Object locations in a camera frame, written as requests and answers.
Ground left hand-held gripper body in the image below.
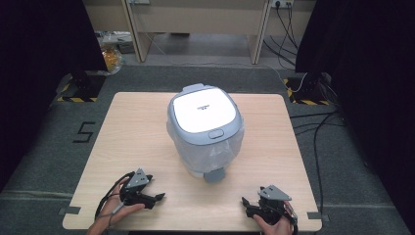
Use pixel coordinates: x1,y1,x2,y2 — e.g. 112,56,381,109
118,167,155,208

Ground plastic bag with yellow contents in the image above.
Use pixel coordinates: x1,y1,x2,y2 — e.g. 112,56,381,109
96,30,126,75

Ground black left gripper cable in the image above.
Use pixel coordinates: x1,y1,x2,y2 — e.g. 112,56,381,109
94,170,136,221

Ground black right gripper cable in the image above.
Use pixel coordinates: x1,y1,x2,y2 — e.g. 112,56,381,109
284,203,300,235

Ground black plugged power cables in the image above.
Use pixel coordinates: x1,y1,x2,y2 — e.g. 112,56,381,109
262,2,300,68

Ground person's left hand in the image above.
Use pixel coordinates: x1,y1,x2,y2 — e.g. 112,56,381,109
97,185,147,230

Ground white floor cable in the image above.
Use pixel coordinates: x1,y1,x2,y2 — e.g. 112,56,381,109
258,63,308,94

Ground black stand base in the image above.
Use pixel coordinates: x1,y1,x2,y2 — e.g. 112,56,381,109
283,71,331,107
57,70,107,103

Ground white wall power socket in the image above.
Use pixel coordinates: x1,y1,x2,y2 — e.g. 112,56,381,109
271,0,294,9

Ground long black floor cable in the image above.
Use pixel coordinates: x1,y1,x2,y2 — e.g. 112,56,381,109
289,110,346,217

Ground grey tape piece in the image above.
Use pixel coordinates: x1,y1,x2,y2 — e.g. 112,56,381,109
306,211,330,222
58,206,82,216

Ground black curtain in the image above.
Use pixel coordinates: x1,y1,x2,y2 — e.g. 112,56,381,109
0,0,108,194
295,0,415,226

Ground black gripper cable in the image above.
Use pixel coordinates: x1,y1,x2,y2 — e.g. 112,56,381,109
94,170,136,221
284,203,300,235

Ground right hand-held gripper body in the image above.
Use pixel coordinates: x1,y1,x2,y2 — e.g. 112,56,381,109
256,184,293,226

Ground grey white-lidded trash bin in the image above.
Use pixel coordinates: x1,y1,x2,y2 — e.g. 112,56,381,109
165,82,246,179

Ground grey bin foot pedal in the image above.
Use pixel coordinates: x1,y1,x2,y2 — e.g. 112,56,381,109
203,166,227,184

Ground person's right hand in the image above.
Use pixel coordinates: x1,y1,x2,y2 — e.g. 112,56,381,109
254,200,295,235

